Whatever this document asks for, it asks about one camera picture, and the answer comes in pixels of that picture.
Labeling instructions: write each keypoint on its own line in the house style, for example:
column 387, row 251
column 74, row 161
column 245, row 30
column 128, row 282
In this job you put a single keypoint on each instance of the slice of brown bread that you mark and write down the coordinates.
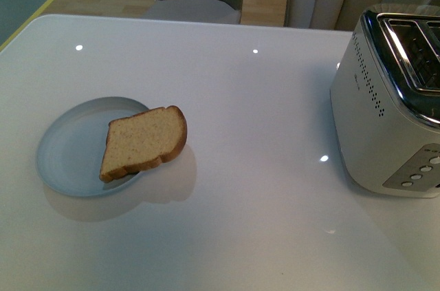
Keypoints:
column 142, row 142

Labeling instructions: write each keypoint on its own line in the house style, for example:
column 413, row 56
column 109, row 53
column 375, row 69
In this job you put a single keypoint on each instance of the light blue round plate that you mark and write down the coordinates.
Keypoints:
column 70, row 153

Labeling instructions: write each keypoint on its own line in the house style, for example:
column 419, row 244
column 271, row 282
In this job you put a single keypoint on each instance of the white chrome toaster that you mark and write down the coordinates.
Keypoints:
column 385, row 101

